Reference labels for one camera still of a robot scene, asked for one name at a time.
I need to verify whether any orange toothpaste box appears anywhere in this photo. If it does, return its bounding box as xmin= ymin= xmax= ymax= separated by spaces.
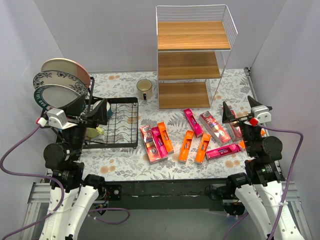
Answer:
xmin=238 ymin=128 xmax=266 ymax=151
xmin=157 ymin=122 xmax=174 ymax=154
xmin=178 ymin=130 xmax=194 ymax=163
xmin=195 ymin=133 xmax=211 ymax=164

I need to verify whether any red 3d toothpaste box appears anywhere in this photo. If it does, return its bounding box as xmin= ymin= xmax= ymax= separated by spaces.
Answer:
xmin=140 ymin=125 xmax=161 ymax=164
xmin=223 ymin=105 xmax=243 ymax=142
xmin=199 ymin=111 xmax=232 ymax=147

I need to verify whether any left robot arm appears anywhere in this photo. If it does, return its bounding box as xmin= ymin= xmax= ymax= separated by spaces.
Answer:
xmin=39 ymin=94 xmax=107 ymax=240

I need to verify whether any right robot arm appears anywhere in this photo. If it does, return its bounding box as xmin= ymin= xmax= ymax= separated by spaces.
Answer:
xmin=222 ymin=96 xmax=303 ymax=240

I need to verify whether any small white teal bowl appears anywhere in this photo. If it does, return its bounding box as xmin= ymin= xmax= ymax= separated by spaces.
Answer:
xmin=92 ymin=100 xmax=113 ymax=119

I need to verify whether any yellow-green cup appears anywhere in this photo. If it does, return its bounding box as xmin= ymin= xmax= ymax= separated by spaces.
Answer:
xmin=85 ymin=127 xmax=105 ymax=138

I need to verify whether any pink toothpaste box lower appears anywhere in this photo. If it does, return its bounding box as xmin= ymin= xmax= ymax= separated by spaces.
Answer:
xmin=205 ymin=143 xmax=242 ymax=161

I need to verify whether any pink toothpaste box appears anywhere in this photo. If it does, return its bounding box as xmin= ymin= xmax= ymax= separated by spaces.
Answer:
xmin=205 ymin=143 xmax=242 ymax=161
xmin=151 ymin=127 xmax=168 ymax=159
xmin=183 ymin=108 xmax=204 ymax=138

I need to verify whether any green-rimmed white plate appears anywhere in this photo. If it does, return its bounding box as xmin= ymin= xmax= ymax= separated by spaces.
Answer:
xmin=33 ymin=84 xmax=81 ymax=111

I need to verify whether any pink toothpaste box upper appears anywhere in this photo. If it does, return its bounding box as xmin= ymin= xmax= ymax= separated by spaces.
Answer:
xmin=183 ymin=108 xmax=204 ymax=138

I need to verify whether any floral table mat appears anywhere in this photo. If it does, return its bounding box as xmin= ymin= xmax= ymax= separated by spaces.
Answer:
xmin=80 ymin=71 xmax=248 ymax=181

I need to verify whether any blue floral plate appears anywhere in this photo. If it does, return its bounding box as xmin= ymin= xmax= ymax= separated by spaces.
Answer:
xmin=32 ymin=70 xmax=88 ymax=96

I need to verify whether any beige pink-rimmed plate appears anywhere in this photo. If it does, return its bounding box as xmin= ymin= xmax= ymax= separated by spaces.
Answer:
xmin=41 ymin=58 xmax=91 ymax=88

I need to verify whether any cream enamel mug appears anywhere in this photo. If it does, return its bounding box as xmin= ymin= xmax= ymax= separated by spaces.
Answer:
xmin=136 ymin=79 xmax=153 ymax=101

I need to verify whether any pink toothpaste box left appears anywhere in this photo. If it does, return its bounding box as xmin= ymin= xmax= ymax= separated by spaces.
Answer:
xmin=151 ymin=127 xmax=168 ymax=159

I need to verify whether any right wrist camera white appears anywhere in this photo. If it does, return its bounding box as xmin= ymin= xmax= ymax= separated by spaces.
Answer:
xmin=248 ymin=105 xmax=273 ymax=127

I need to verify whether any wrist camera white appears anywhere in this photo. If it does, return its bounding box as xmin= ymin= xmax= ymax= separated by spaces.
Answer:
xmin=248 ymin=105 xmax=273 ymax=127
xmin=36 ymin=108 xmax=72 ymax=130

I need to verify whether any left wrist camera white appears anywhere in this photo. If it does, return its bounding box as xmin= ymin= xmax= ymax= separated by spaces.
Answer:
xmin=36 ymin=108 xmax=72 ymax=130

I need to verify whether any black wire dish rack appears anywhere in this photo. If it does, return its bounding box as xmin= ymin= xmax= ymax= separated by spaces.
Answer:
xmin=37 ymin=76 xmax=139 ymax=150

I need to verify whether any white wire wooden shelf rack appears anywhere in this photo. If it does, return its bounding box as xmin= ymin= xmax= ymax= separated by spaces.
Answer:
xmin=156 ymin=4 xmax=238 ymax=110

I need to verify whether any aluminium frame base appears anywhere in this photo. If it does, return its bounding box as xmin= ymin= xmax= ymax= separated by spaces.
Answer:
xmin=19 ymin=66 xmax=313 ymax=240

